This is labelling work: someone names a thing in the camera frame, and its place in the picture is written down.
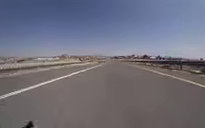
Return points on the robot's own part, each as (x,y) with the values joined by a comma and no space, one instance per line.
(28,124)

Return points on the dark metal guardrail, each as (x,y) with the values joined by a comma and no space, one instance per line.
(176,61)

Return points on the pale concrete roadside barrier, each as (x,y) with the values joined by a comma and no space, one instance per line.
(26,65)

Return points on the distant low buildings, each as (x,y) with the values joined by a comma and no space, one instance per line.
(140,57)

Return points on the dry dirt roadside strip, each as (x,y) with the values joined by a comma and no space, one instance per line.
(190,69)

